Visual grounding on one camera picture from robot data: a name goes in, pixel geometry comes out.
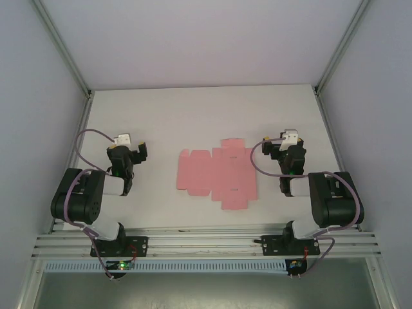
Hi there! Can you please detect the white slotted cable duct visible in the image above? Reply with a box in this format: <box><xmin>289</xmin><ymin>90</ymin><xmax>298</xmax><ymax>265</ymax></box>
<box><xmin>43</xmin><ymin>259</ymin><xmax>289</xmax><ymax>274</ymax></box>

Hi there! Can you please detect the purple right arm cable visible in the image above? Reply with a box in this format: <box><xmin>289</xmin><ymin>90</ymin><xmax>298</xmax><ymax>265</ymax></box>
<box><xmin>250</xmin><ymin>136</ymin><xmax>361</xmax><ymax>279</ymax></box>

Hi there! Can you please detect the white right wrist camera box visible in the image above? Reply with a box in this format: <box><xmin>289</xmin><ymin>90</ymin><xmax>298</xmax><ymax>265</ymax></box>
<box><xmin>278</xmin><ymin>128</ymin><xmax>300</xmax><ymax>152</ymax></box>

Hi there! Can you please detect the aluminium mounting rail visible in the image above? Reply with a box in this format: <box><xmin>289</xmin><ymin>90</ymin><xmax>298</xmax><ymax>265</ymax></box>
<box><xmin>32</xmin><ymin>225</ymin><xmax>382</xmax><ymax>260</ymax></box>

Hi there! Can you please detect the small circuit board green light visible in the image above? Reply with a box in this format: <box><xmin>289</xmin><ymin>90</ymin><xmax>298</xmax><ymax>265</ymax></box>
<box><xmin>106</xmin><ymin>260</ymin><xmax>136</xmax><ymax>271</ymax></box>

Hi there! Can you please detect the aluminium frame post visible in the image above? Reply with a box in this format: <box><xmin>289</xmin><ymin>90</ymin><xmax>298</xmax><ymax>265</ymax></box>
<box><xmin>314</xmin><ymin>0</ymin><xmax>371</xmax><ymax>97</ymax></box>
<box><xmin>30</xmin><ymin>0</ymin><xmax>94</xmax><ymax>99</ymax></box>

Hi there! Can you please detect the pink paper box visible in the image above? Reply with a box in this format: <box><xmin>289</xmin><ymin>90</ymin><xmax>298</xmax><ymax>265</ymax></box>
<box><xmin>176</xmin><ymin>138</ymin><xmax>259</xmax><ymax>212</ymax></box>

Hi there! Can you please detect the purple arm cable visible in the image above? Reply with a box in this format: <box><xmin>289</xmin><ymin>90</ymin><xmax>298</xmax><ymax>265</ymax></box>
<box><xmin>250</xmin><ymin>136</ymin><xmax>361</xmax><ymax>279</ymax></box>
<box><xmin>64</xmin><ymin>128</ymin><xmax>117</xmax><ymax>281</ymax></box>

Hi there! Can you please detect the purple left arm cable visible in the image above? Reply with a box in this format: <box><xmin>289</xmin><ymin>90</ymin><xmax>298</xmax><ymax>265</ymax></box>
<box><xmin>64</xmin><ymin>128</ymin><xmax>117</xmax><ymax>281</ymax></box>

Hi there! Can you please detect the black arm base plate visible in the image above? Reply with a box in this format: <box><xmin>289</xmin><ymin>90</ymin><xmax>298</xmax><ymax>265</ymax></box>
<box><xmin>261</xmin><ymin>234</ymin><xmax>321</xmax><ymax>257</ymax></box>
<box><xmin>89</xmin><ymin>236</ymin><xmax>149</xmax><ymax>258</ymax></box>

